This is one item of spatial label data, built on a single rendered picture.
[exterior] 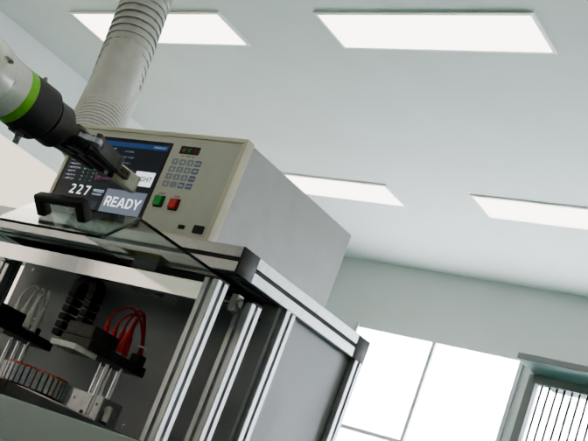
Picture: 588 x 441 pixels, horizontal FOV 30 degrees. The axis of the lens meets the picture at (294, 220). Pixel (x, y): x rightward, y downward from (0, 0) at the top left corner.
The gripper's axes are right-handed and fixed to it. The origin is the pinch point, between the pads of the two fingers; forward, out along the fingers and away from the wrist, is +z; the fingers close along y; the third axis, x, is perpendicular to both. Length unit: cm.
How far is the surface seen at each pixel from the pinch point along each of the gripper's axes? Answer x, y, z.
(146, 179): 4.0, -4.9, 10.0
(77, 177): 2.8, -22.9, 10.1
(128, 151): 9.2, -12.6, 10.1
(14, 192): 116, -466, 333
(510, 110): 214, -133, 353
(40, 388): -38.9, 8.7, -5.4
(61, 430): -45, 41, -29
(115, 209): -2.6, -9.2, 10.1
